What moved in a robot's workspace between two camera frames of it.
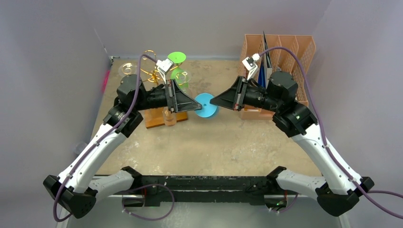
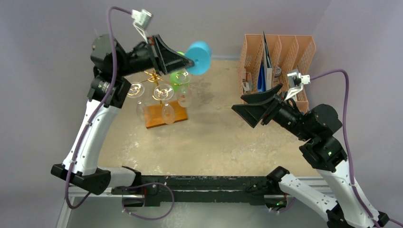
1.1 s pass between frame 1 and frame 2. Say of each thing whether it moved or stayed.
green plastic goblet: stayed
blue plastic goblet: moved
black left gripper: moved
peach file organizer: stayed
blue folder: stayed
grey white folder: stayed
